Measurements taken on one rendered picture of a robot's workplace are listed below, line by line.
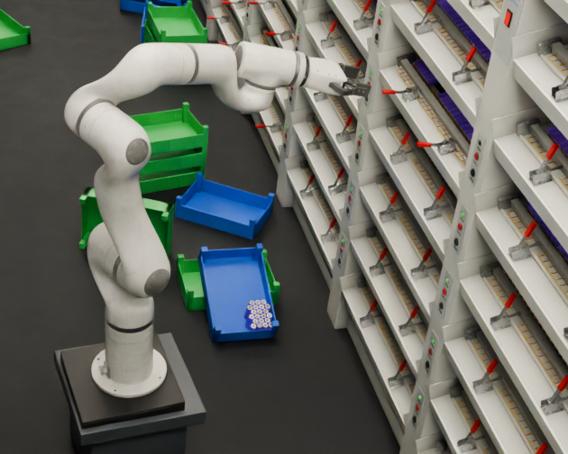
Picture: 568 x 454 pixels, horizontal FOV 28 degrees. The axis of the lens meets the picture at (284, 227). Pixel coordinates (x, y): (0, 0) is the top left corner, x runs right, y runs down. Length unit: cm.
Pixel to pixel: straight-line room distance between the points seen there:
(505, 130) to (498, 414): 64
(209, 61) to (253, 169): 191
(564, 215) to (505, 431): 57
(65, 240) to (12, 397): 78
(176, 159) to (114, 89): 176
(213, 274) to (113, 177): 127
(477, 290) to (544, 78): 57
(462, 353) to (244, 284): 107
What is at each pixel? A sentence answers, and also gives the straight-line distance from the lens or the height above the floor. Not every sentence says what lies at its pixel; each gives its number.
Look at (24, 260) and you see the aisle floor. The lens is 382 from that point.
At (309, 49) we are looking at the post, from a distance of 385.
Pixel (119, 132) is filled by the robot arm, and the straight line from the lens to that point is 235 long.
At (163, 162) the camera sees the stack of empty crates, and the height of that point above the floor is 12.
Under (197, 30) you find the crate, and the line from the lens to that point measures 503.
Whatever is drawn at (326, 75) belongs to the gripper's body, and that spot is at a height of 109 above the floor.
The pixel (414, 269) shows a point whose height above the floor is 56.
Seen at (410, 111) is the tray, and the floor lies 92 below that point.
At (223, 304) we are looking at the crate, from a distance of 357.
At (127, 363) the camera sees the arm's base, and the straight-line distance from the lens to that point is 283.
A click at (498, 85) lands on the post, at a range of 245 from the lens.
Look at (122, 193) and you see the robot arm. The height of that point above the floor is 92.
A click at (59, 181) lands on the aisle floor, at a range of 422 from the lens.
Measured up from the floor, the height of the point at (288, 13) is 58.
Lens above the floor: 227
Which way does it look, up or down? 34 degrees down
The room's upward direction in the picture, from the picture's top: 7 degrees clockwise
